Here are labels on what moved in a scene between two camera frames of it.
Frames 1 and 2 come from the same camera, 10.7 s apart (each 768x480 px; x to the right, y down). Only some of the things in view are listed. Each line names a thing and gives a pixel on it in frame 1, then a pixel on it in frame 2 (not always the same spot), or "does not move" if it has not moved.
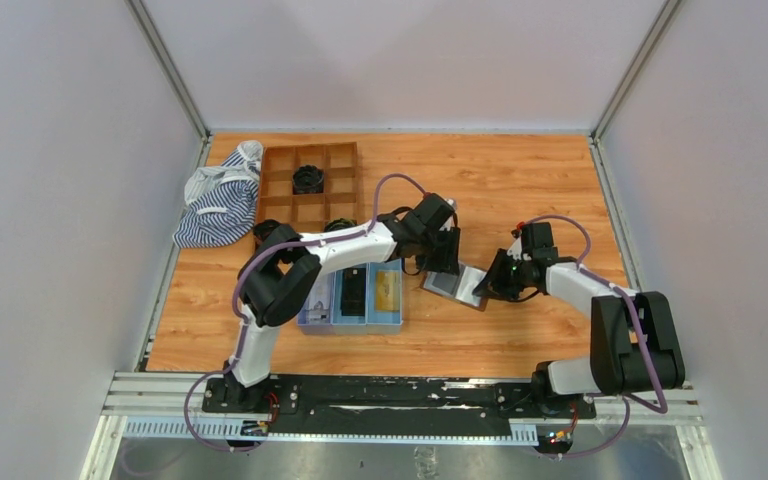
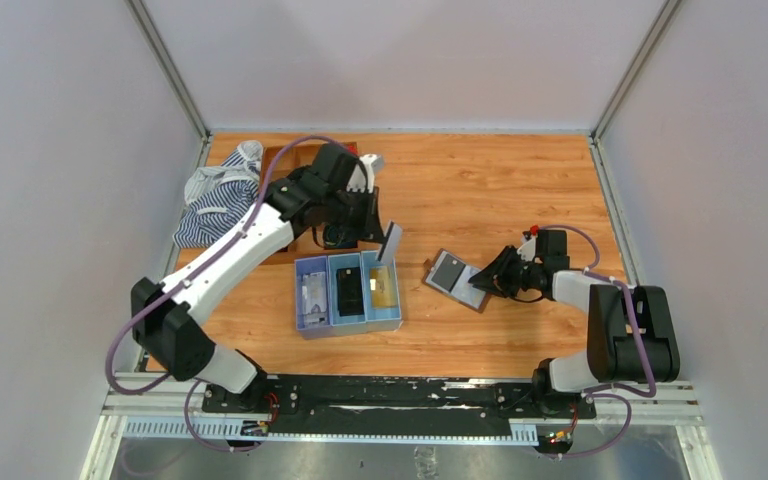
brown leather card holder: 457,288 does not move
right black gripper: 499,283 does not move
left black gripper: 442,247 to 367,216
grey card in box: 319,307 does not move
